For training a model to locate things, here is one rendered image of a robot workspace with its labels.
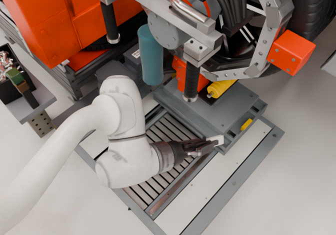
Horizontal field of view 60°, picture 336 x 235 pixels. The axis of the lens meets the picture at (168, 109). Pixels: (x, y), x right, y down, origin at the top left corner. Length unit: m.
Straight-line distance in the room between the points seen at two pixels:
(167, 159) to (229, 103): 0.75
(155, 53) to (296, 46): 0.48
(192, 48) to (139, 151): 0.29
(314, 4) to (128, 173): 0.63
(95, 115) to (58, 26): 0.59
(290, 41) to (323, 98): 1.17
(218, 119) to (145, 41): 0.60
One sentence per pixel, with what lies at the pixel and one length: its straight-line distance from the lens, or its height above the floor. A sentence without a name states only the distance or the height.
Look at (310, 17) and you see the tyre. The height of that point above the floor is 0.94.
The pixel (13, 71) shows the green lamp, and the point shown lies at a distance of 1.15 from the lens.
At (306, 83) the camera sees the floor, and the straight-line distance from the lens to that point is 2.02.
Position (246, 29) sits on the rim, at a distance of 1.02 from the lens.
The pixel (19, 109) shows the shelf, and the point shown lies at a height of 0.45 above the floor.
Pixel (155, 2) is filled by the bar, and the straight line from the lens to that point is 0.76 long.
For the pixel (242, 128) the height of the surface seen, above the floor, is 0.17.
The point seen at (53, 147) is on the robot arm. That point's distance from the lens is 0.63.
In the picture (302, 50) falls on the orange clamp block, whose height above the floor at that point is 0.88.
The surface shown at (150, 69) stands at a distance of 1.13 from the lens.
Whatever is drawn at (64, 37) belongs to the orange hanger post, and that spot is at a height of 0.63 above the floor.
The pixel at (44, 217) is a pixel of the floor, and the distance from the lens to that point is 1.58.
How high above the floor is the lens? 1.43
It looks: 57 degrees down
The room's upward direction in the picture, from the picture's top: straight up
